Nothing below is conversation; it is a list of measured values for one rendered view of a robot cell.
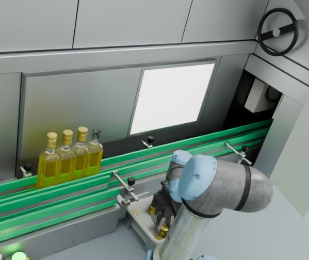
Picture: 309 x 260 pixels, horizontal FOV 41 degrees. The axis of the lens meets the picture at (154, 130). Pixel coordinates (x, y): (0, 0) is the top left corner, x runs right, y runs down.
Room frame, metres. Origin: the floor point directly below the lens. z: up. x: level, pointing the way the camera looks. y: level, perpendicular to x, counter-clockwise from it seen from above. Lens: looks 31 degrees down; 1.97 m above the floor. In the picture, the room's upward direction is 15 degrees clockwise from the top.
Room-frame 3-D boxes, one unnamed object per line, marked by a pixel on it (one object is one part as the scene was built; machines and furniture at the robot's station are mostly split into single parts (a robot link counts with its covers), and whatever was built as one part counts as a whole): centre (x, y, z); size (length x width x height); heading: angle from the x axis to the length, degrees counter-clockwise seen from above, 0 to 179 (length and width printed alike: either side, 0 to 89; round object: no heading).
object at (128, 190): (1.23, 0.05, 0.95); 0.17 x 0.03 x 0.12; 44
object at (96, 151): (1.26, 0.20, 0.99); 0.06 x 0.06 x 0.21; 43
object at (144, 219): (1.24, -0.10, 0.80); 0.22 x 0.17 x 0.09; 44
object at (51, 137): (1.14, 0.33, 1.14); 0.04 x 0.04 x 0.04
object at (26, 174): (1.16, 0.41, 0.94); 0.07 x 0.04 x 0.13; 44
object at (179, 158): (1.23, -0.12, 1.10); 0.09 x 0.08 x 0.11; 6
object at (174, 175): (1.14, -0.15, 1.10); 0.11 x 0.11 x 0.08; 6
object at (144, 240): (1.26, -0.08, 0.79); 0.27 x 0.17 x 0.08; 44
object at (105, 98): (1.51, 0.13, 1.15); 0.90 x 0.03 x 0.34; 134
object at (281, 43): (1.90, -0.43, 1.49); 0.21 x 0.05 x 0.21; 44
